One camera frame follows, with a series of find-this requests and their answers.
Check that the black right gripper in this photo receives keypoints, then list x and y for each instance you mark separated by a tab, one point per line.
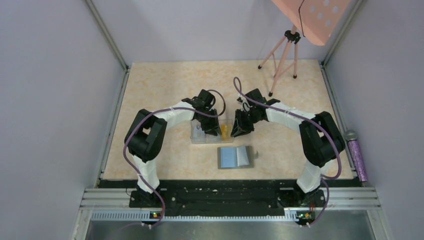
240	128

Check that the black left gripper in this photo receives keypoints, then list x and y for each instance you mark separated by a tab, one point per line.
212	128

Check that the yellow credit card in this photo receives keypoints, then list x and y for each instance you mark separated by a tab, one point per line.
226	130

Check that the clear plastic card box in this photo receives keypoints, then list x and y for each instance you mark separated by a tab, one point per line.
213	139

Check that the grey card holder wallet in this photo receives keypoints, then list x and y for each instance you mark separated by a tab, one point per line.
236	157

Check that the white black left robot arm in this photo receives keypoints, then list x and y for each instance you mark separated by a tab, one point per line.
144	139

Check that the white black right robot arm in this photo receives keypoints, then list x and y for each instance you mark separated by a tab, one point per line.
320	137

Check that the pink tripod stand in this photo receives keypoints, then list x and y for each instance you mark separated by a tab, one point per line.
291	38

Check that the purple glitter bottle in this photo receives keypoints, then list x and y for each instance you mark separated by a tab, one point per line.
351	138

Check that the pink perforated panel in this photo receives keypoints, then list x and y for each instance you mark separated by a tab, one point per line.
316	19

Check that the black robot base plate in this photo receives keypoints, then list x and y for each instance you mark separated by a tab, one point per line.
220	198

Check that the aluminium frame rail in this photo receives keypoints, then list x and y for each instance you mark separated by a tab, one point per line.
113	204

